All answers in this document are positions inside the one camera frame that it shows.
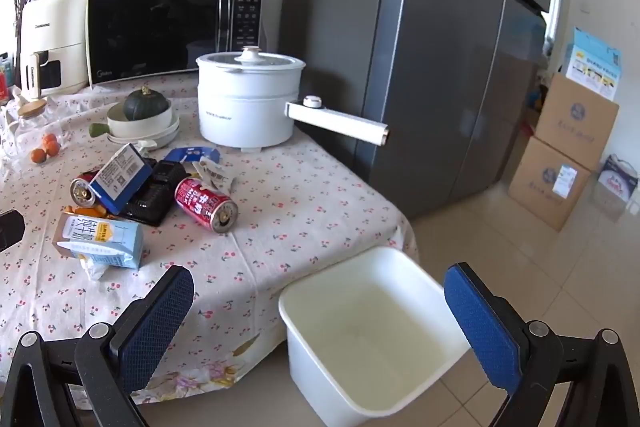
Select pale blue milk carton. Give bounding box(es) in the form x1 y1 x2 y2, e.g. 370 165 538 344
52 212 145 270

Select glass pot lid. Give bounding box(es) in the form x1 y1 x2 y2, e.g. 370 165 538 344
207 47 296 70

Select black plastic tray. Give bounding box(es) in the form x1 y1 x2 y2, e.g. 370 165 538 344
122 159 187 228

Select dark green squash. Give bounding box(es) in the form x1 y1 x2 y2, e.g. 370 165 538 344
123 85 171 120

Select grey refrigerator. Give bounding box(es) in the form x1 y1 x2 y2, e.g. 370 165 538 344
277 0 558 220

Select stacked white bowls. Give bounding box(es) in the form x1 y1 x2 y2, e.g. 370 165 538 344
89 117 181 151

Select red cartoon drink can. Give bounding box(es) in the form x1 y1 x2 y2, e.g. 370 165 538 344
174 177 239 234

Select glass jar with wooden lid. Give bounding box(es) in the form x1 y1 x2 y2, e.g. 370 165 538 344
10 102 48 158

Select cream air fryer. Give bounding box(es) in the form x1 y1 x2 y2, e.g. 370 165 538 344
19 0 90 100

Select white shopping bag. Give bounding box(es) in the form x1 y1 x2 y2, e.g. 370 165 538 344
592 154 640 223

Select white plastic bin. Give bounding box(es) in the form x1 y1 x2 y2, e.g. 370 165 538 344
278 247 472 427

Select white snack wrapper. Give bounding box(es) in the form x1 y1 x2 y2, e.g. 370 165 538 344
192 157 237 195

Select orange peel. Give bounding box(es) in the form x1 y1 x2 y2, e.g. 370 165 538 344
62 204 108 221

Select light blue printed box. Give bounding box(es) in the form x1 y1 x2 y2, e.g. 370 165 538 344
565 27 623 102

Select blue and white carton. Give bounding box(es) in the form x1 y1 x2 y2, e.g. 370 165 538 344
89 143 152 215

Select blue packet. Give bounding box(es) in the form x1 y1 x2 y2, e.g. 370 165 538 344
164 147 222 164

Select white electric pot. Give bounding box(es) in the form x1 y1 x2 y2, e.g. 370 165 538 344
196 49 391 152

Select cherry print tablecloth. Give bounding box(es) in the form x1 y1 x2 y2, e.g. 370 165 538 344
0 72 420 408

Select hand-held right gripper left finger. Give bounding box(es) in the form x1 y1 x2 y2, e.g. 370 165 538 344
0 264 196 427

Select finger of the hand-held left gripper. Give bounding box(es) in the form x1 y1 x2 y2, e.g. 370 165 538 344
0 209 26 253

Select cardboard box with white label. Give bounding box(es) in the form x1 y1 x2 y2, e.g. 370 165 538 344
507 137 593 233

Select small red drink can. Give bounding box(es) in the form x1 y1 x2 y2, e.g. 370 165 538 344
70 172 108 208

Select cream bowl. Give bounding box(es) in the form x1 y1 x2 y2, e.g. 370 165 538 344
107 102 175 138

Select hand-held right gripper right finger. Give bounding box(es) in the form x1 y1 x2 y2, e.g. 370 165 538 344
442 263 640 427

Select black microwave oven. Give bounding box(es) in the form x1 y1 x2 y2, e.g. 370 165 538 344
85 0 266 86

